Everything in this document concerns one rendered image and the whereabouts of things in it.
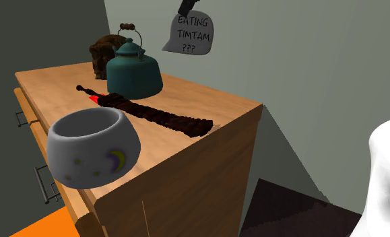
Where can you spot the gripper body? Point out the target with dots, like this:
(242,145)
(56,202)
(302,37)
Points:
(187,6)

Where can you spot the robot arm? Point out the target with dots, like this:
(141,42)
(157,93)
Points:
(385,183)

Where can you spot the brown skull figure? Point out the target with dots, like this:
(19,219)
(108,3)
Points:
(99,59)

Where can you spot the grey speech bubble sign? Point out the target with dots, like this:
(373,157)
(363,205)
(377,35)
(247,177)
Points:
(191,36)

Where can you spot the grey bowl with moon print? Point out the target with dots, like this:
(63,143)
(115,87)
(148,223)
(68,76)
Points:
(83,157)

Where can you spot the teal kettle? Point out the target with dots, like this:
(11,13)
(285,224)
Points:
(132,75)

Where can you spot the wooden chest of drawers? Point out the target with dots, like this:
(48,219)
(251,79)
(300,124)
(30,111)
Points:
(181,183)

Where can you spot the dark sword with red guard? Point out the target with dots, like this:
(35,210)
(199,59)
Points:
(161,117)

